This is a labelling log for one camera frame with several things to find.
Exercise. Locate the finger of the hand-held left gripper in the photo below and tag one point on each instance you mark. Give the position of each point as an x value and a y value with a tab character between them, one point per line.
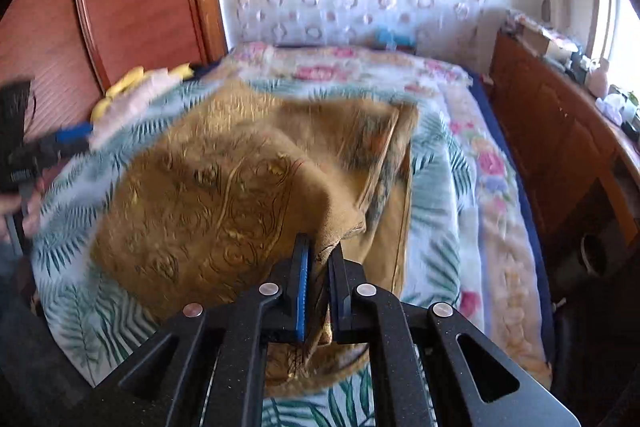
70	141

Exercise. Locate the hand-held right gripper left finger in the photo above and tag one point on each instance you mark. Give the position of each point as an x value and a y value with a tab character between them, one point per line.
300	292

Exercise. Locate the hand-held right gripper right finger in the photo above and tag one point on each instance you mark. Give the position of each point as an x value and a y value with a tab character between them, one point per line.
336	302

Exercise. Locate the golden patterned shirt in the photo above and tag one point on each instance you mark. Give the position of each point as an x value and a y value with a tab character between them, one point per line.
210	212

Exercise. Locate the person's left hand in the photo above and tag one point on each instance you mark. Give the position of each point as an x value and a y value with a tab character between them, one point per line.
32	212

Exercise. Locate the pale pink pillow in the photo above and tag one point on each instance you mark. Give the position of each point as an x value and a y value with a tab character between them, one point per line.
135	107

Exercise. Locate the yellow plush toy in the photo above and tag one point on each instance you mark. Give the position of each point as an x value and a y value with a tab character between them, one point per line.
127	79

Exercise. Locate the leaf print bedsheet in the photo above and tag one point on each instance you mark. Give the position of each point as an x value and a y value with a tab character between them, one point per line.
435	187

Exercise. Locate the floral quilt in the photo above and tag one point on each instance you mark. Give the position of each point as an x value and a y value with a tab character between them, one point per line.
495	167

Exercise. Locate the blue plastic bag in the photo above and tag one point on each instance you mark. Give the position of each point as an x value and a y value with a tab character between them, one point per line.
395	38

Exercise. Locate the wooden cabinet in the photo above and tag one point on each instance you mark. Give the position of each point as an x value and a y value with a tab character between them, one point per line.
555	132

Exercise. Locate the cardboard box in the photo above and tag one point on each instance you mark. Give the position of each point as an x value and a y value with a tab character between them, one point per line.
542	38

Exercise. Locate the white plastic bag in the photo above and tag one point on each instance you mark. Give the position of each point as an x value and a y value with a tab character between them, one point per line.
610	107

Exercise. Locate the pale pink jar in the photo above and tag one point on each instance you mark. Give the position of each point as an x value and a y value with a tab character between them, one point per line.
597	79

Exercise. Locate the window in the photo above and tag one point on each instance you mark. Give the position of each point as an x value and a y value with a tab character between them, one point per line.
617	17

